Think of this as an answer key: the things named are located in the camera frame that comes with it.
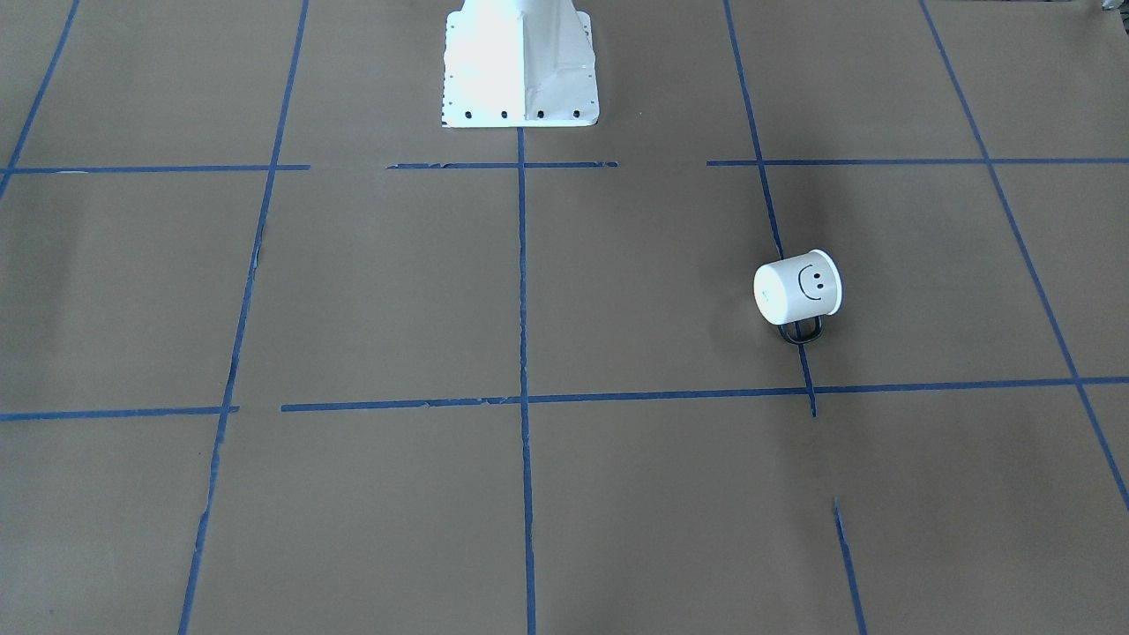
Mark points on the white smiley face mug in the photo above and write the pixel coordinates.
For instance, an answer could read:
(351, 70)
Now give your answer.
(795, 294)

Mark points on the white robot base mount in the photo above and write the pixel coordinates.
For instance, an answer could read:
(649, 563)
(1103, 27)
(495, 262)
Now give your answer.
(519, 64)

